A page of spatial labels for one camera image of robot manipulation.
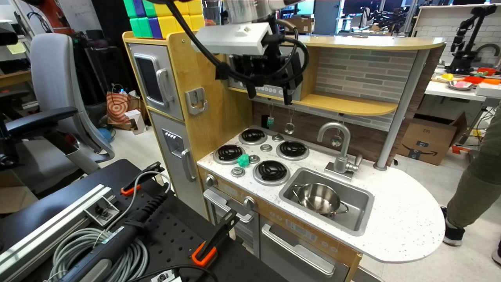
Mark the black and orange clamp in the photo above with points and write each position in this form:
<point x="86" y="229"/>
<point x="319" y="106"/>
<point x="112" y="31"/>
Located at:
<point x="139" y="182"/>
<point x="213" y="239"/>

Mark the whiteboard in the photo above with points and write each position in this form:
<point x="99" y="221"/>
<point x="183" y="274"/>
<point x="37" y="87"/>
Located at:
<point x="80" y="13"/>

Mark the yellow sticky note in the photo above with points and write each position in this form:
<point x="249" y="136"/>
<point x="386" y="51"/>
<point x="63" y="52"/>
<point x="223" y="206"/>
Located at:
<point x="16" y="48"/>

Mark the red robot arm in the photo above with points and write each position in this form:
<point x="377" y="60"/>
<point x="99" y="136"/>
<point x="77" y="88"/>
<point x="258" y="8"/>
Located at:
<point x="53" y="15"/>

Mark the blue ball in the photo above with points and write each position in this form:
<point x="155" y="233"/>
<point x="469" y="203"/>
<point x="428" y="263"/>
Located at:
<point x="105" y="134"/>

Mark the black coil burner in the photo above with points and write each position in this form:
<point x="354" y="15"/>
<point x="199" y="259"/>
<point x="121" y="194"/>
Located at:
<point x="271" y="171"/>
<point x="253" y="136"/>
<point x="292" y="149"/>
<point x="228" y="153"/>

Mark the grey office chair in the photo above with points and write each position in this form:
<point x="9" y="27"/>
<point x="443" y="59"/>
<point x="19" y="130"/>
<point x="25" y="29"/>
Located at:
<point x="54" y="78"/>

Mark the hanging silver toy spoon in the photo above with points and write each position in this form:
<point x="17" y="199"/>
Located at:
<point x="336" y="140"/>

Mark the toy fridge door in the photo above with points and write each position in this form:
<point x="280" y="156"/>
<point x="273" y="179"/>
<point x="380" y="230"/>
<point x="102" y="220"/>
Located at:
<point x="174" y="172"/>

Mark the aluminium rail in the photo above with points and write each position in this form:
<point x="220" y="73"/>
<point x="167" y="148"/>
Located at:
<point x="47" y="231"/>

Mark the cardboard box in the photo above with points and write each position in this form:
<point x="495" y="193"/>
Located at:
<point x="428" y="143"/>
<point x="301" y="24"/>

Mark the toy dishwasher door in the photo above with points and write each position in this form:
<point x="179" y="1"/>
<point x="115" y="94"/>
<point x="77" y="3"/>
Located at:
<point x="289" y="260"/>

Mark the grey toy sink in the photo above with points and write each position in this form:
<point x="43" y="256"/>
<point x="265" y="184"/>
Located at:
<point x="352" y="211"/>

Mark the wooden toy kitchen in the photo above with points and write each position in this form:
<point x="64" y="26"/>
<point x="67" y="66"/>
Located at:
<point x="219" y="117"/>

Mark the small white box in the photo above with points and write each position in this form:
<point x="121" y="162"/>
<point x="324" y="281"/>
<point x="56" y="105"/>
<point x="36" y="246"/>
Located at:
<point x="136" y="121"/>

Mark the small teal blue object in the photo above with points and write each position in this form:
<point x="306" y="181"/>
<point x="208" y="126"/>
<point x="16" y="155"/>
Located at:
<point x="243" y="160"/>

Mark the silver toy tap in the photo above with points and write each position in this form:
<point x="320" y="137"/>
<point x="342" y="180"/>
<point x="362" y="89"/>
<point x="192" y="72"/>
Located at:
<point x="342" y="160"/>

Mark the stove knob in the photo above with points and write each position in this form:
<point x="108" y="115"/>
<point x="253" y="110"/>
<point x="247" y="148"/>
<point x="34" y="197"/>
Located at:
<point x="278" y="137"/>
<point x="255" y="159"/>
<point x="266" y="147"/>
<point x="237" y="172"/>

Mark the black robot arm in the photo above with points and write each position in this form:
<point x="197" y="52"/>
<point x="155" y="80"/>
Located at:
<point x="465" y="43"/>

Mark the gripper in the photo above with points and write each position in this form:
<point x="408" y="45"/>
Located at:
<point x="270" y="68"/>

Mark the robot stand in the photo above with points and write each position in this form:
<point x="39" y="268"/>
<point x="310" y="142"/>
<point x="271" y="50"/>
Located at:
<point x="176" y="239"/>

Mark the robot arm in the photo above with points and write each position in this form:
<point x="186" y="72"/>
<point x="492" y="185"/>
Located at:
<point x="250" y="9"/>

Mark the oven knob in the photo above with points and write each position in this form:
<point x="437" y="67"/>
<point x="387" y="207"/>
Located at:
<point x="249" y="203"/>
<point x="210" y="180"/>

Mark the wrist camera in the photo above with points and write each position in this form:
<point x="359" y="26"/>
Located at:
<point x="231" y="38"/>

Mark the large colourful puzzle cube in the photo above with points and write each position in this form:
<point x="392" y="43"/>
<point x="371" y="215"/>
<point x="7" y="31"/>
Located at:
<point x="164" y="17"/>

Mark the small steel pot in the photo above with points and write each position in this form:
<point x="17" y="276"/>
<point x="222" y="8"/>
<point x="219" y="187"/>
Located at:
<point x="319" y="199"/>

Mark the person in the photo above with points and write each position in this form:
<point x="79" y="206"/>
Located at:
<point x="475" y="184"/>

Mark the toy microwave door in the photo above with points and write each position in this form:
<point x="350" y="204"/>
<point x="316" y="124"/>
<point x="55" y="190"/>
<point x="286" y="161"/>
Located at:
<point x="154" y="80"/>

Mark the hanging silver toy ladle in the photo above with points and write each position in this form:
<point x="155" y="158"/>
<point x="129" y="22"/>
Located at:
<point x="289" y="127"/>

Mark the hanging green toy spatula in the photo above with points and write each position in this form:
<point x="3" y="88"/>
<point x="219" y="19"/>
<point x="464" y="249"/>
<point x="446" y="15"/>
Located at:
<point x="270" y="121"/>

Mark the white table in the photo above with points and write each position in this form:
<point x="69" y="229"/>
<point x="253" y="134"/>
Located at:
<point x="450" y="91"/>

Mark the toy oven door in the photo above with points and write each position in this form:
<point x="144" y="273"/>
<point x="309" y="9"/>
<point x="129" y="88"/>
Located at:
<point x="235" y="223"/>

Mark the bag with target print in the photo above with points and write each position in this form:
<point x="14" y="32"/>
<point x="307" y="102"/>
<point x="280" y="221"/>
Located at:
<point x="119" y="109"/>

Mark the silver bowl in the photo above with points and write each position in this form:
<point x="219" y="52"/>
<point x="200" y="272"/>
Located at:
<point x="462" y="85"/>

